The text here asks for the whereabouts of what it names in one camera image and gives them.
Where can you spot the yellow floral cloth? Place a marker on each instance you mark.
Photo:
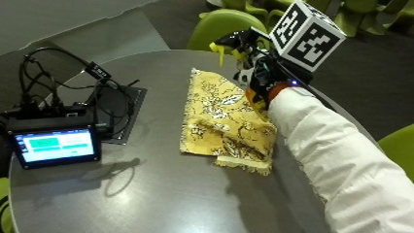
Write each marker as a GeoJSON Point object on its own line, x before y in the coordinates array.
{"type": "Point", "coordinates": [224, 129]}

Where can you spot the black computer box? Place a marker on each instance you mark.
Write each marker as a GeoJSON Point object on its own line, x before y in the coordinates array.
{"type": "Point", "coordinates": [43, 116]}

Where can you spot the white marker cube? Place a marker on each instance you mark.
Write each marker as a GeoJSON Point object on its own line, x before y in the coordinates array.
{"type": "Point", "coordinates": [307, 34]}

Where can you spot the green chair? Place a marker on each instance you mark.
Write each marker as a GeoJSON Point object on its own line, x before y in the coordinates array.
{"type": "Point", "coordinates": [222, 29]}
{"type": "Point", "coordinates": [251, 5]}
{"type": "Point", "coordinates": [400, 149]}
{"type": "Point", "coordinates": [5, 207]}
{"type": "Point", "coordinates": [376, 14]}

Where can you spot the small touchscreen display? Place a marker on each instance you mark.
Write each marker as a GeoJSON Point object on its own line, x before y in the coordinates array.
{"type": "Point", "coordinates": [55, 145]}

